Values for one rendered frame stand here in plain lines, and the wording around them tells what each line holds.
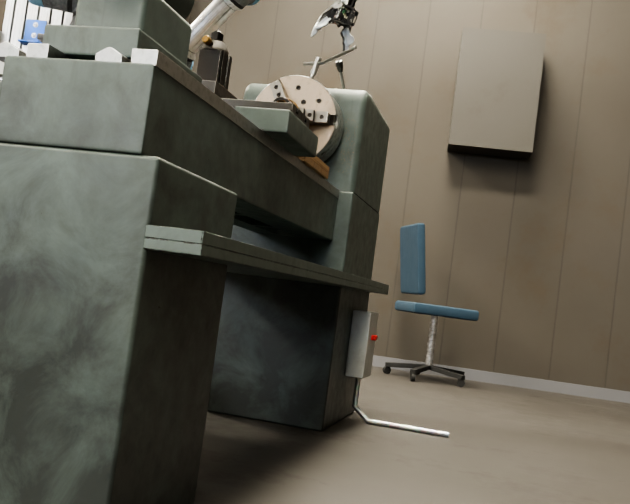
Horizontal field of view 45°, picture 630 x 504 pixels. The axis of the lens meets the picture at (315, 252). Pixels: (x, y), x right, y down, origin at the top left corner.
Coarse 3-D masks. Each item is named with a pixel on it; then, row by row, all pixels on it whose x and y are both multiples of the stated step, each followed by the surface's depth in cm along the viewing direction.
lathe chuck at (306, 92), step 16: (288, 80) 269; (304, 80) 268; (272, 96) 270; (288, 96) 269; (304, 96) 267; (320, 96) 266; (336, 112) 265; (320, 128) 265; (336, 128) 266; (320, 144) 264
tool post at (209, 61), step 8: (200, 56) 214; (208, 56) 213; (216, 56) 213; (224, 56) 213; (200, 64) 214; (208, 64) 213; (216, 64) 212; (224, 64) 213; (200, 72) 213; (208, 72) 213; (216, 72) 212; (224, 72) 215; (216, 80) 212; (224, 80) 216
